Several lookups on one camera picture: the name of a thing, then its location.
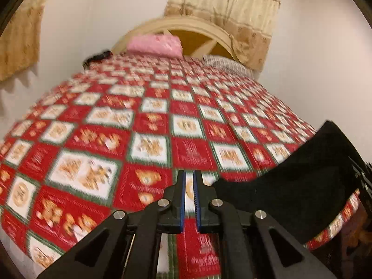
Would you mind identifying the cream arched headboard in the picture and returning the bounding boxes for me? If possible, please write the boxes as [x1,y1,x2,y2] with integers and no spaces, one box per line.
[110,16,254,71]

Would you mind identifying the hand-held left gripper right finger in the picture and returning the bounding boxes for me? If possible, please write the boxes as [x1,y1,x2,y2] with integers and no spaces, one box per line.
[193,170,335,279]

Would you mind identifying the striped pillow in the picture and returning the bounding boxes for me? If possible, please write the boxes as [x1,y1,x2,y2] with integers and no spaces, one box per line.
[202,54,257,78]

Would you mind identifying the beige window curtain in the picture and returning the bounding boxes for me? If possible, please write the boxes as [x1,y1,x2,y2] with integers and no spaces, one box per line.
[163,0,284,72]

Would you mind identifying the black pants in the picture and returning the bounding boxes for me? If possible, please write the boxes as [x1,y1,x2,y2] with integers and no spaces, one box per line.
[212,120,364,246]

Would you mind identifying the black object beside bed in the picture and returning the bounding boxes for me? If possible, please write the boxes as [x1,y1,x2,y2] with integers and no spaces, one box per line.
[82,50,113,68]

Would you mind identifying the red bear printed blanket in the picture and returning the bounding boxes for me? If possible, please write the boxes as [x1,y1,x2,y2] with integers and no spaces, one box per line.
[0,51,361,279]

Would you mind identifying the beige side curtain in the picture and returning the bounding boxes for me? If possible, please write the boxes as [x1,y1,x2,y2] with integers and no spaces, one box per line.
[0,0,53,82]

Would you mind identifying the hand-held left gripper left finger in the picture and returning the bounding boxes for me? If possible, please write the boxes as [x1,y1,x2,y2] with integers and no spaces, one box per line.
[36,170,186,279]

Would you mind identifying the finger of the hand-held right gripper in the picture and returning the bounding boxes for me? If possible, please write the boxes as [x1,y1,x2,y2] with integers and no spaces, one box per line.
[352,158,372,207]

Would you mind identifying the pink pillow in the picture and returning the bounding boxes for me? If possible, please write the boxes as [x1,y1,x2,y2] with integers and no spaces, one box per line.
[126,33,183,58]

